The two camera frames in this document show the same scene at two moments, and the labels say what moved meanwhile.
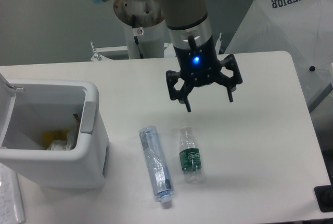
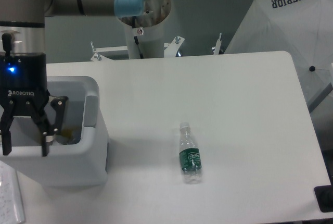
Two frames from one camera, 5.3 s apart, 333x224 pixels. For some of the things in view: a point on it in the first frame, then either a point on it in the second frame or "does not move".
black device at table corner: (324, 195) does not move
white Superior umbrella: (298, 20) does not move
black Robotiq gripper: (199, 64) to (23, 84)
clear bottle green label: (190, 157) does not move
